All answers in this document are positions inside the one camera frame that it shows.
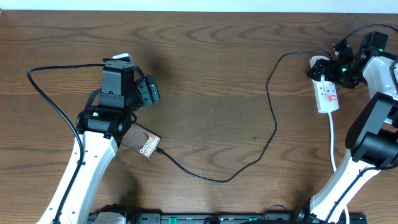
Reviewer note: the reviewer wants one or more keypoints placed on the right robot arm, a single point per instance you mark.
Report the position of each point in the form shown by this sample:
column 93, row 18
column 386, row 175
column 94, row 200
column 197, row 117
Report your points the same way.
column 369, row 148

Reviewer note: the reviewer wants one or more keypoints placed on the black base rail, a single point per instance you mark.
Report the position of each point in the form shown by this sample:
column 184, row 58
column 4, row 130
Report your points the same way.
column 156, row 218

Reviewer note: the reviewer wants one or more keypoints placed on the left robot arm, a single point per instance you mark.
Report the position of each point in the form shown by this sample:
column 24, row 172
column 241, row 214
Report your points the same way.
column 107, row 121

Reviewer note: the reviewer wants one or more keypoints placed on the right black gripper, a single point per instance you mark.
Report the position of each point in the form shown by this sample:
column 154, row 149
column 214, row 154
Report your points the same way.
column 329, row 75

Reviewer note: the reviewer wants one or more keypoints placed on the white power strip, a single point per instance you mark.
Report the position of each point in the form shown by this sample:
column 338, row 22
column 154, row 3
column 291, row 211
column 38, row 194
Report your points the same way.
column 325, row 96

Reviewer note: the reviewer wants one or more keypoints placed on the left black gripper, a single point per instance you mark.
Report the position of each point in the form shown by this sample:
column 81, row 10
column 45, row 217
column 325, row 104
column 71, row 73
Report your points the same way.
column 148, row 90

